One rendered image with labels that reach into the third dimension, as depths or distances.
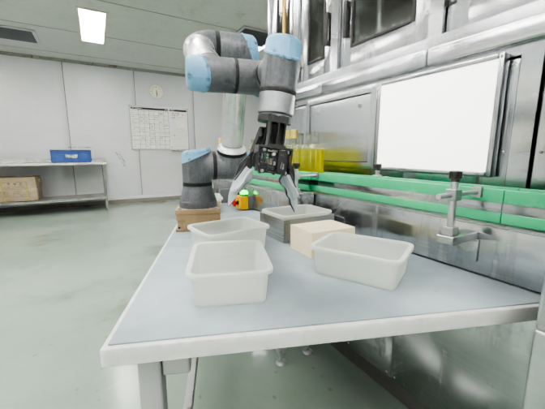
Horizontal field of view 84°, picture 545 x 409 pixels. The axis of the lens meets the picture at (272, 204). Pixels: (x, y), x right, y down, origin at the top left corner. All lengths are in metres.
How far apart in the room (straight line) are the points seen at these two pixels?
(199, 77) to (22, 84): 6.54
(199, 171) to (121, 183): 5.88
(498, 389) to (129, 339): 1.08
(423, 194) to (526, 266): 0.30
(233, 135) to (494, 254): 0.88
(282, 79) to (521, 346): 0.99
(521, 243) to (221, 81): 0.75
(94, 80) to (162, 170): 2.08
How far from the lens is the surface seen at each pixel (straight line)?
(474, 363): 1.29
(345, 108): 1.45
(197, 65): 0.70
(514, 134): 1.09
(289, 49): 0.65
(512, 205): 0.88
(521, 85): 1.10
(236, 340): 0.56
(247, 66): 0.72
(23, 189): 6.48
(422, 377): 1.45
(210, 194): 1.24
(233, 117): 1.15
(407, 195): 1.01
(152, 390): 0.67
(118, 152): 7.01
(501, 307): 0.78
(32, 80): 7.17
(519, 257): 0.87
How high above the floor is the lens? 1.05
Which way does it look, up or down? 10 degrees down
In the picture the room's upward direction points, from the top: straight up
